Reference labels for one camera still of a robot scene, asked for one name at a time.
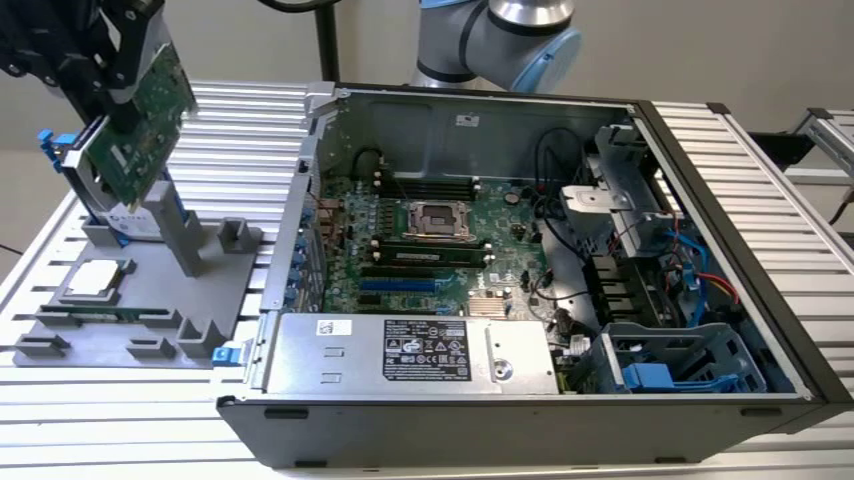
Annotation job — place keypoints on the hard disk in blue carrier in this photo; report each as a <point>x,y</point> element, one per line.
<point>137,225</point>

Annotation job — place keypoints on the grey metal drive cage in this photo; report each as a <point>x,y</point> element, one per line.
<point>668,335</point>

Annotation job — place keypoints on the black expansion slot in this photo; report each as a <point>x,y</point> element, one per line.
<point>401,273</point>

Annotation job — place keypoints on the silver disk bay bracket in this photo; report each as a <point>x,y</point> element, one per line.
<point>594,200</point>

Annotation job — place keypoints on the blue expansion slot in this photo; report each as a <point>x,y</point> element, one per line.
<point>401,287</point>

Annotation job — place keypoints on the green motherboard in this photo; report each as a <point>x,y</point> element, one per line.
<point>514,260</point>

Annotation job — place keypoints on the blue case latch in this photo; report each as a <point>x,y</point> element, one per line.
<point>223,355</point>

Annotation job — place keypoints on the open black PC case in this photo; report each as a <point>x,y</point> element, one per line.
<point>467,435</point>

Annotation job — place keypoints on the aluminium frame table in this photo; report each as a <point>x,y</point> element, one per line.
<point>824,125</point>

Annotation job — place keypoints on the green RAM stick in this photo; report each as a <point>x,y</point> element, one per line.
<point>101,312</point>

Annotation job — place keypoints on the CPU socket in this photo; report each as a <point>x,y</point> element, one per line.
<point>434,217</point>

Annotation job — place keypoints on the blue plastic drive tray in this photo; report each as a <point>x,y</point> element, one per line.
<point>648,375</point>

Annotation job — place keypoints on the silver CPU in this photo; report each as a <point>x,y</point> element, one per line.
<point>97,277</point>

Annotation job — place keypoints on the black vertical post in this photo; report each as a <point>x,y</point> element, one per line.
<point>327,50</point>

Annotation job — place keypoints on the graphics card with black shroud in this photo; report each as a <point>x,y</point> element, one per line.
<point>167,90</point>

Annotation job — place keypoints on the silver power supply unit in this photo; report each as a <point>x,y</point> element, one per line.
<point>347,360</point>

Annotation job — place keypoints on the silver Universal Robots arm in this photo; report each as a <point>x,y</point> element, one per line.
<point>467,40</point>

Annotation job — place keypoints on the grey parts rack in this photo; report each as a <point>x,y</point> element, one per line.
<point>154,280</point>

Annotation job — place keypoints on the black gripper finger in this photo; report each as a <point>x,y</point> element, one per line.
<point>74,75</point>
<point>127,110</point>

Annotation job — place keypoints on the black-labelled RAM stick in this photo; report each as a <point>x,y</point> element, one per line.
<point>417,256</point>

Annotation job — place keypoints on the small silver heatsink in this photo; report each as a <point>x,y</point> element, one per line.
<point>487,307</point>

